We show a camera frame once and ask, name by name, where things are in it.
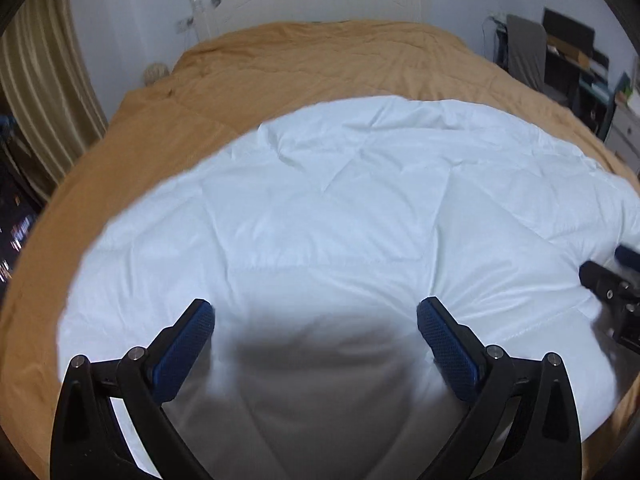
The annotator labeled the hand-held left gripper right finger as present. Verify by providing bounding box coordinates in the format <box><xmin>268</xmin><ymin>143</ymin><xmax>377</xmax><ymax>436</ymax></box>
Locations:
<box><xmin>416</xmin><ymin>296</ymin><xmax>585</xmax><ymax>480</ymax></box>

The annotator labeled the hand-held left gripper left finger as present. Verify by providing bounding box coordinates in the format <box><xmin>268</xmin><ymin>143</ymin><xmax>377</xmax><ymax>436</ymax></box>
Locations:
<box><xmin>50</xmin><ymin>298</ymin><xmax>217</xmax><ymax>480</ymax></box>

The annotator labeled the white puffer jacket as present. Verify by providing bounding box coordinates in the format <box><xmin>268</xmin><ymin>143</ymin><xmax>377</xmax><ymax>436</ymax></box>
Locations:
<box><xmin>56</xmin><ymin>95</ymin><xmax>640</xmax><ymax>480</ymax></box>

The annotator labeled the white drawer shelf unit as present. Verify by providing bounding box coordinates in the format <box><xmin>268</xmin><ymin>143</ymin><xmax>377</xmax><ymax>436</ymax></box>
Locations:
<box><xmin>605</xmin><ymin>105</ymin><xmax>640</xmax><ymax>161</ymax></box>

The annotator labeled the grey chair with cloth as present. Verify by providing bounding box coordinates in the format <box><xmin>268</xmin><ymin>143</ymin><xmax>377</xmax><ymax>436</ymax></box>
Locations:
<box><xmin>505</xmin><ymin>14</ymin><xmax>546</xmax><ymax>91</ymax></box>

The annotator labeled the black monitor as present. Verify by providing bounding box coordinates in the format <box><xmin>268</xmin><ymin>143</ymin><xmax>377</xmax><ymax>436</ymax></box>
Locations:
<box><xmin>542</xmin><ymin>7</ymin><xmax>596</xmax><ymax>53</ymax></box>

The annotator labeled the gold curtain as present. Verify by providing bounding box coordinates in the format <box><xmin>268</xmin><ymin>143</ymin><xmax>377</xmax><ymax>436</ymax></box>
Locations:
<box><xmin>0</xmin><ymin>0</ymin><xmax>108</xmax><ymax>196</ymax></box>

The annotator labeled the mustard quilted bed blanket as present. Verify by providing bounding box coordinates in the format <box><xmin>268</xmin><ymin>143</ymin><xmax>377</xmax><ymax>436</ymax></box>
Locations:
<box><xmin>0</xmin><ymin>20</ymin><xmax>640</xmax><ymax>476</ymax></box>

